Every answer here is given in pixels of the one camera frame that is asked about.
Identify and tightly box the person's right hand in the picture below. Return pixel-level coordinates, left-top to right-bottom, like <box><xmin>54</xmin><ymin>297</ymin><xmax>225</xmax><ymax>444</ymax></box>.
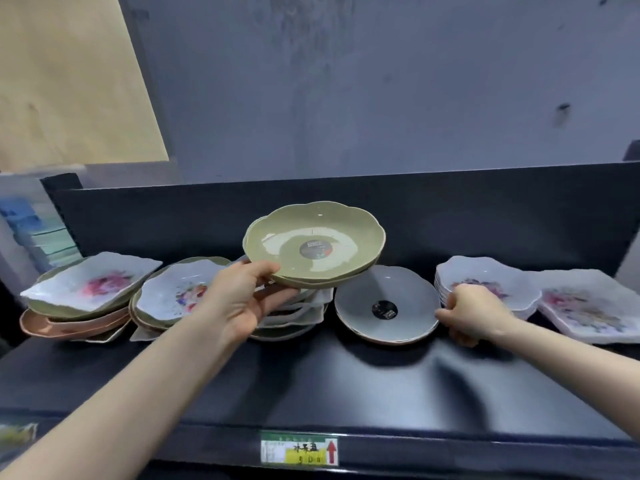
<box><xmin>434</xmin><ymin>284</ymin><xmax>517</xmax><ymax>348</ymax></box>

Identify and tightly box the person's left hand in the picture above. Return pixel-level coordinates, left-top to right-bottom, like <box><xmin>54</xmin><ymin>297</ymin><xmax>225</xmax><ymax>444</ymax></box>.
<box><xmin>199</xmin><ymin>260</ymin><xmax>301</xmax><ymax>346</ymax></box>

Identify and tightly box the green scalloped plate with sticker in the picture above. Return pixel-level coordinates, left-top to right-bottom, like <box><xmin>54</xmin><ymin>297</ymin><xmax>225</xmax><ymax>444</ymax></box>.
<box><xmin>242</xmin><ymin>201</ymin><xmax>387</xmax><ymax>281</ymax></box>

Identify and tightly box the person's right forearm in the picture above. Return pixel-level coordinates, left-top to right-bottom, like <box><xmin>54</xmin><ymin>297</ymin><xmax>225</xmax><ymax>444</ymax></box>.
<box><xmin>495</xmin><ymin>315</ymin><xmax>640</xmax><ymax>441</ymax></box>

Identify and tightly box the person's left forearm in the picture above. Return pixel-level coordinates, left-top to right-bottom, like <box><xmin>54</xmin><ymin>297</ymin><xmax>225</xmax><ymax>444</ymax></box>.
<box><xmin>0</xmin><ymin>307</ymin><xmax>240</xmax><ymax>480</ymax></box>

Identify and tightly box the pile of white plates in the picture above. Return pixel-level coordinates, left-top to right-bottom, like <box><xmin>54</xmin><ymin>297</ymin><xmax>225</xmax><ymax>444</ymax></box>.
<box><xmin>248</xmin><ymin>286</ymin><xmax>335</xmax><ymax>342</ymax></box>

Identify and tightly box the stack of white floral plates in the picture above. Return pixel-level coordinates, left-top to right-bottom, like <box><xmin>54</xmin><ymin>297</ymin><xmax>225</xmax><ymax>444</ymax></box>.
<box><xmin>434</xmin><ymin>255</ymin><xmax>544</xmax><ymax>321</ymax></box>

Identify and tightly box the grey plate with black sticker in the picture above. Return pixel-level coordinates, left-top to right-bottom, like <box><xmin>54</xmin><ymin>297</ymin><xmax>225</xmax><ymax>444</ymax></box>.
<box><xmin>333</xmin><ymin>265</ymin><xmax>441</xmax><ymax>346</ymax></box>

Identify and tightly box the black display shelf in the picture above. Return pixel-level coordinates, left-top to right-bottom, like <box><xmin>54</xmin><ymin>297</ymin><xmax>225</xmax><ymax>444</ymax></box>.
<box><xmin>0</xmin><ymin>161</ymin><xmax>640</xmax><ymax>480</ymax></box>

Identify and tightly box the white square floral plate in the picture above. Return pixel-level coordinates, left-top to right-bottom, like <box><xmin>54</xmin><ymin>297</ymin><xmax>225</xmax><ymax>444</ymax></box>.
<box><xmin>529</xmin><ymin>269</ymin><xmax>640</xmax><ymax>345</ymax></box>

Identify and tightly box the white rhombus floral plate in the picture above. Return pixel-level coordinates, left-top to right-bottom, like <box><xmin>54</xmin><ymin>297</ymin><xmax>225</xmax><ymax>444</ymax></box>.
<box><xmin>19</xmin><ymin>252</ymin><xmax>164</xmax><ymax>313</ymax></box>

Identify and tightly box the green and yellow price label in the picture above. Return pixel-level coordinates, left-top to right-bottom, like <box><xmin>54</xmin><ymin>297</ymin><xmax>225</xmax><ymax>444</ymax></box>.
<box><xmin>259</xmin><ymin>431</ymin><xmax>340</xmax><ymax>467</ymax></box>

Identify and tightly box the pink plate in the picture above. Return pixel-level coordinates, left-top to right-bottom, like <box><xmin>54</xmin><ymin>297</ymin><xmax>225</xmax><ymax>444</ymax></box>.
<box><xmin>19</xmin><ymin>306</ymin><xmax>133</xmax><ymax>341</ymax></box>

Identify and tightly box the stack of blue green trays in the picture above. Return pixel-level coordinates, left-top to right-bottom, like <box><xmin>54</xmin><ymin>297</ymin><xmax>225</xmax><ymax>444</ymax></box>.
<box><xmin>0</xmin><ymin>194</ymin><xmax>84</xmax><ymax>273</ymax></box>

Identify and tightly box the wooden board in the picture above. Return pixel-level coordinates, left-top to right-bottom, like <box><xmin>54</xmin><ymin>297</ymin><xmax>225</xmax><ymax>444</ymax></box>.
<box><xmin>0</xmin><ymin>0</ymin><xmax>170</xmax><ymax>174</ymax></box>

